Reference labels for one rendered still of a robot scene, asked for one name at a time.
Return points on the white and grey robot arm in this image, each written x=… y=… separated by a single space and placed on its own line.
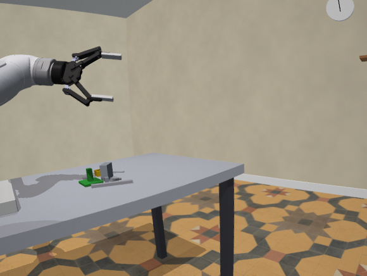
x=18 y=72

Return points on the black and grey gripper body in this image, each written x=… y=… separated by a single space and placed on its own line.
x=60 y=71

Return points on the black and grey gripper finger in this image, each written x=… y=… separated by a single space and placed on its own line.
x=93 y=55
x=90 y=98

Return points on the yellow square nut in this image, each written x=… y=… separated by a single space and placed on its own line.
x=97 y=173

